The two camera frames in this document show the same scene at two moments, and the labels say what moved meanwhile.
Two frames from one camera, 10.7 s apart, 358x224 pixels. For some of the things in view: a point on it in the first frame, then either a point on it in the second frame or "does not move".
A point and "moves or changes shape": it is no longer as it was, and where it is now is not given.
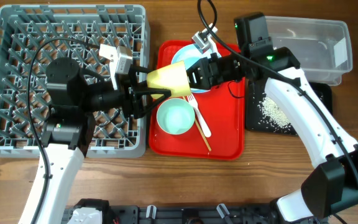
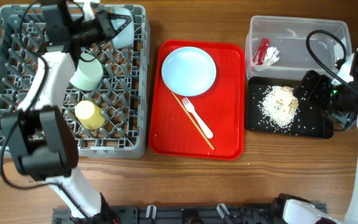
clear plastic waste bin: x=322 y=46 does not move
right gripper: x=210 y=71 -> x=322 y=83
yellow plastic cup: x=173 y=77 moves or changes shape
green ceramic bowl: x=176 y=116 -> x=88 y=74
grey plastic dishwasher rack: x=48 y=68 does not move
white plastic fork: x=194 y=103 moves or changes shape
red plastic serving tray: x=224 y=108 does not move
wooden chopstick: x=201 y=131 -> x=191 y=119
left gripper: x=133 y=106 -> x=105 y=18
